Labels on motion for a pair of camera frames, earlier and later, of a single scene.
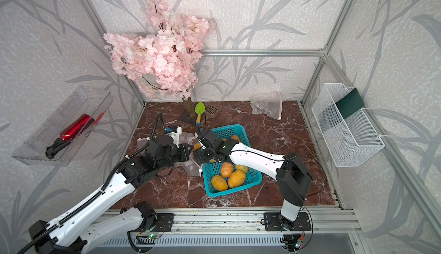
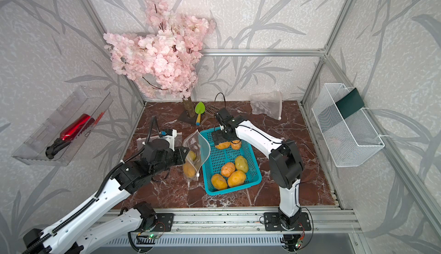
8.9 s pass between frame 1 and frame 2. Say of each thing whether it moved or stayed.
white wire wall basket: stayed
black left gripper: stayed
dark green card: stayed
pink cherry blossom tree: stayed
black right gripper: moved
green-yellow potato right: stayed
